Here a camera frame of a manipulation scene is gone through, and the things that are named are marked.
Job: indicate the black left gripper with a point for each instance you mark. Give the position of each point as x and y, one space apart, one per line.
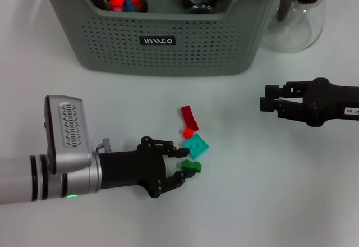
131 171

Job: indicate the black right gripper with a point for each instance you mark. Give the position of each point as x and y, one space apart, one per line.
328 102

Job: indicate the green building brick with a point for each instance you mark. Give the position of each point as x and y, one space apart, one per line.
192 166

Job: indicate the teal building brick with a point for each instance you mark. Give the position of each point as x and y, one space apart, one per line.
196 145

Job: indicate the dark red building brick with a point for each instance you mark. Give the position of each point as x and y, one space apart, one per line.
189 118

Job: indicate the blue square building plate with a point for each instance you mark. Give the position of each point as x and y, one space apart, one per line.
129 5

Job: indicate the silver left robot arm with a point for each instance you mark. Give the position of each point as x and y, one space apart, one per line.
28 179

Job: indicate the grey-green perforated storage bin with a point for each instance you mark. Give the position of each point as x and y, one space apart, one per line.
117 47

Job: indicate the glass carafe black lid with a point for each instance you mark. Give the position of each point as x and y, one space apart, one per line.
294 33

